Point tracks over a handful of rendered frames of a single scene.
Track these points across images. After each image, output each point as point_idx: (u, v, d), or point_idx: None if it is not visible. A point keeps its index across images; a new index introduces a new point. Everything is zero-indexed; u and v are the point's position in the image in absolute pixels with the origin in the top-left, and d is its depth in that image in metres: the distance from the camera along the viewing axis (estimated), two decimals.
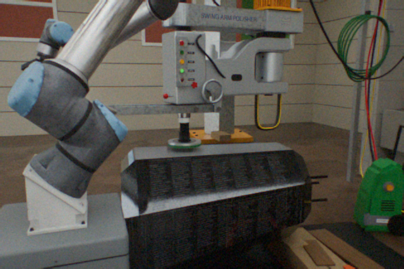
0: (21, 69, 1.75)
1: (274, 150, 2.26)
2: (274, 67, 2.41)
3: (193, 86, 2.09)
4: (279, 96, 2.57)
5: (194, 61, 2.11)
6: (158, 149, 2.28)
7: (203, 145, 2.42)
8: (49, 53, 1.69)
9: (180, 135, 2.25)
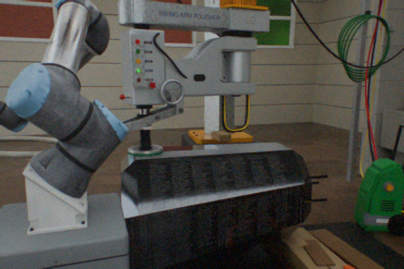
0: None
1: (274, 150, 2.26)
2: (235, 67, 2.33)
3: (151, 86, 2.01)
4: (247, 97, 2.49)
5: None
6: None
7: (203, 145, 2.42)
8: None
9: (141, 142, 2.17)
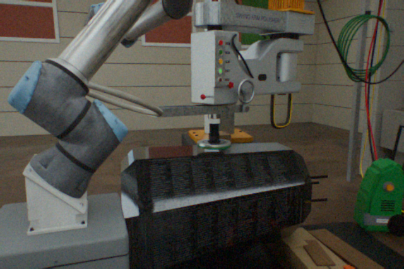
0: None
1: (274, 150, 2.26)
2: (291, 67, 2.50)
3: (230, 86, 2.07)
4: (290, 95, 2.67)
5: (230, 61, 2.09)
6: (158, 149, 2.28)
7: None
8: None
9: (211, 136, 2.21)
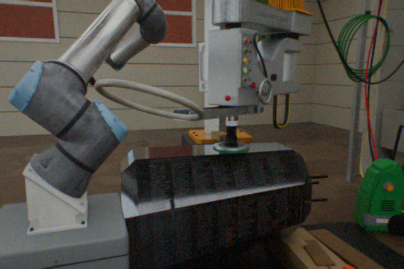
0: (89, 83, 2.15)
1: (274, 150, 2.26)
2: (291, 67, 2.50)
3: (254, 86, 2.00)
4: (288, 95, 2.68)
5: None
6: (158, 149, 2.28)
7: (203, 145, 2.42)
8: None
9: (230, 139, 2.11)
